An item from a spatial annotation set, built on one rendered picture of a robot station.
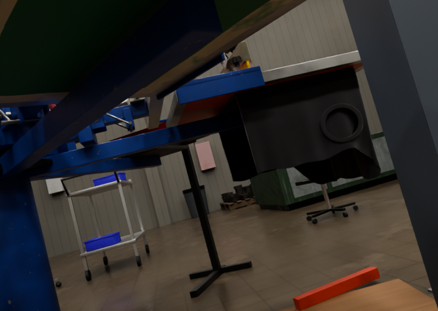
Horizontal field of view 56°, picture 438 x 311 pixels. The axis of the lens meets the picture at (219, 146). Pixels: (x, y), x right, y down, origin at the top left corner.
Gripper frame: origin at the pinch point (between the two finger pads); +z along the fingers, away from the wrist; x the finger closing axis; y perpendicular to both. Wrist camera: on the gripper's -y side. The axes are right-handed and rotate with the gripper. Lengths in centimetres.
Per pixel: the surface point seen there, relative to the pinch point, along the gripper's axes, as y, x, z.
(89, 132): 8, -61, 13
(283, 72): 28.9, 8.3, 11.9
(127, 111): 3.9, -46.1, 7.7
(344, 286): -25, 30, 104
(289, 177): -404, 157, 60
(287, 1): 92, -14, 14
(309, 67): 28.9, 18.2, 12.3
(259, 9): 91, -19, 14
